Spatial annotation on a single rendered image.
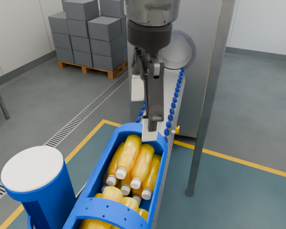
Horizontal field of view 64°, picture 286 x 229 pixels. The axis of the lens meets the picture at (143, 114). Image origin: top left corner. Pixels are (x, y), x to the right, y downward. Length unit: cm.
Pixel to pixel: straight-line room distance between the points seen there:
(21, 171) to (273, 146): 264
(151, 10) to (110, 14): 382
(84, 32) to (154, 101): 371
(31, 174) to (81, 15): 312
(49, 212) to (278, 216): 188
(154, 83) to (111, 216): 49
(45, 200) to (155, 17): 101
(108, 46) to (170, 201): 259
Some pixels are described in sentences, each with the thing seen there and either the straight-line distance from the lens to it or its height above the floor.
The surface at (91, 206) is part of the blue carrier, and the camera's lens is 79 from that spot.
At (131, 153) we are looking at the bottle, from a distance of 95.
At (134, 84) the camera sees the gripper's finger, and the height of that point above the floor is 163.
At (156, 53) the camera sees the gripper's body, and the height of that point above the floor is 174.
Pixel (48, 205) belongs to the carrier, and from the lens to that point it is 125.
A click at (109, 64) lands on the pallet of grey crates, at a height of 27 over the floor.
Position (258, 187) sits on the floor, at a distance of 258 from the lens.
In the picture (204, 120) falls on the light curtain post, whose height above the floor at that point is 89.
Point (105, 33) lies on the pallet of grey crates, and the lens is 381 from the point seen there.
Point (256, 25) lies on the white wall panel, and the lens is 525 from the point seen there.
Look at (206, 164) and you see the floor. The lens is 260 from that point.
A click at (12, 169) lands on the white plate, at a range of 127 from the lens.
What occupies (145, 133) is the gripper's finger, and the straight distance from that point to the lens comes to 44.
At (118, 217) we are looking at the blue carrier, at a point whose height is 123.
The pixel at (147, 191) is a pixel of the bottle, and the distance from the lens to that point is 97.
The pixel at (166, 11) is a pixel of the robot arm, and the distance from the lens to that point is 36.
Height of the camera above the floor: 188
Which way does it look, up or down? 36 degrees down
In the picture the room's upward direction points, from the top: straight up
